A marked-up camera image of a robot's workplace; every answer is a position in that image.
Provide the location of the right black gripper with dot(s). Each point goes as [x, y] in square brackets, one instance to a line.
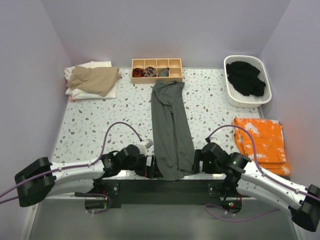
[199, 157]

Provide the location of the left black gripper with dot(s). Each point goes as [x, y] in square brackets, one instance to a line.
[153, 171]

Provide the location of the dark grey t-shirt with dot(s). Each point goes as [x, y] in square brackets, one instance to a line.
[173, 145]

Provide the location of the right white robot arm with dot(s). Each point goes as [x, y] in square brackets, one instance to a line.
[244, 177]

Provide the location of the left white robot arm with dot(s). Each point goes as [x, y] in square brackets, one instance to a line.
[42, 178]

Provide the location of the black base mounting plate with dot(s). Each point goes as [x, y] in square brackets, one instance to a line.
[157, 192]

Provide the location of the white perforated laundry basket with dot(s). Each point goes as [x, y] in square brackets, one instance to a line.
[237, 99]

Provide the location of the orange tie-dye folded shirt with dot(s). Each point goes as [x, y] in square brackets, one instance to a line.
[269, 142]

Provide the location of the wooden compartment tray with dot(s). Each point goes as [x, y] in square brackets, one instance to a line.
[174, 65]

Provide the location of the dark grey folded item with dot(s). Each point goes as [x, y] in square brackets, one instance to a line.
[163, 73]

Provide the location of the black garment in basket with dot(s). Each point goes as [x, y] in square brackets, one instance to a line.
[244, 78]

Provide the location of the brown patterned rolled item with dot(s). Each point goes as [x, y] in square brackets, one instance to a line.
[150, 72]

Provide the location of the orange black rolled item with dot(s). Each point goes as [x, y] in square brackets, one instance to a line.
[137, 72]

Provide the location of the beige folded shirt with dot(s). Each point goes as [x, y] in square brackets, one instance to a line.
[98, 80]

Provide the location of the white folded shirt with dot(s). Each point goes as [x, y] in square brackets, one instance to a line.
[79, 95]

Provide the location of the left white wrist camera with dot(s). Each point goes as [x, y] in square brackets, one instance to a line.
[145, 145]

